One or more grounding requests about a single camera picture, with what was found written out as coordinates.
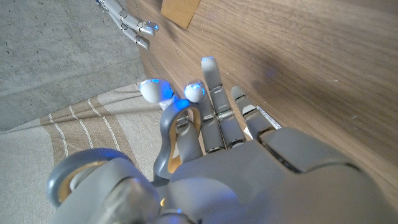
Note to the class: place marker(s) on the beige striped curtain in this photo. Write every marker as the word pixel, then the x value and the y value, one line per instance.
pixel 62 130

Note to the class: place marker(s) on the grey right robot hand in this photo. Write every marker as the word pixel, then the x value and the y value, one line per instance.
pixel 129 20

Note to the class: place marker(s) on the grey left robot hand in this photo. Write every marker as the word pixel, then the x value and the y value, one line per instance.
pixel 248 186

